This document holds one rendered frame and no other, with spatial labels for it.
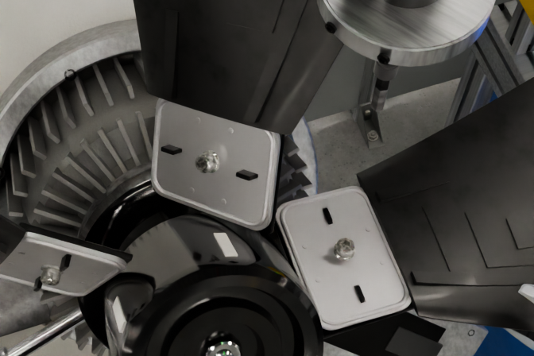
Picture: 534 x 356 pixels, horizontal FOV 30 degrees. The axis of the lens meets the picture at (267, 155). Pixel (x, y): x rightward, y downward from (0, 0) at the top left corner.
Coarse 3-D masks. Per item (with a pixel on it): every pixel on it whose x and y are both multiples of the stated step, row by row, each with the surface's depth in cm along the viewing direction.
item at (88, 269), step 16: (32, 240) 54; (48, 240) 54; (16, 256) 57; (32, 256) 57; (48, 256) 56; (80, 256) 55; (96, 256) 55; (112, 256) 55; (0, 272) 60; (16, 272) 60; (32, 272) 60; (64, 272) 59; (80, 272) 58; (96, 272) 58; (112, 272) 57; (48, 288) 62; (64, 288) 62; (80, 288) 61
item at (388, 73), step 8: (376, 64) 44; (376, 72) 44; (384, 72) 44; (392, 72) 44; (384, 80) 44; (376, 88) 46; (384, 88) 45; (376, 96) 46; (384, 96) 46; (376, 104) 46; (384, 104) 47
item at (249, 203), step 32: (160, 128) 60; (192, 128) 59; (224, 128) 58; (256, 128) 56; (160, 160) 61; (192, 160) 59; (224, 160) 58; (256, 160) 57; (160, 192) 61; (192, 192) 60; (224, 192) 59; (256, 192) 57; (256, 224) 58
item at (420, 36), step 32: (320, 0) 38; (352, 0) 38; (448, 0) 38; (480, 0) 38; (352, 32) 37; (384, 32) 37; (416, 32) 37; (448, 32) 37; (480, 32) 38; (384, 64) 38; (416, 64) 38
